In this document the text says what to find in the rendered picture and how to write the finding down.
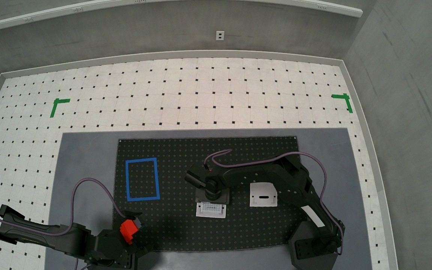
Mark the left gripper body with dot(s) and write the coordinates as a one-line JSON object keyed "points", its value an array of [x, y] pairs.
{"points": [[124, 229]]}

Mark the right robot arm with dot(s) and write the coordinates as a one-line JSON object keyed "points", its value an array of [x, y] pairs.
{"points": [[293, 185]]}

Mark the white plate holder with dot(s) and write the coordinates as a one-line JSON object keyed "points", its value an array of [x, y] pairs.
{"points": [[263, 195], [210, 215]]}

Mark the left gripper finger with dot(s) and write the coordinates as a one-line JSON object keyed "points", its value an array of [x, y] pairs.
{"points": [[130, 213], [148, 247]]}

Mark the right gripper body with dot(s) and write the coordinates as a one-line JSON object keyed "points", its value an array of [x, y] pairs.
{"points": [[223, 198]]}

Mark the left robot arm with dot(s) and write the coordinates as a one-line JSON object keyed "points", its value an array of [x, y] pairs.
{"points": [[78, 242]]}

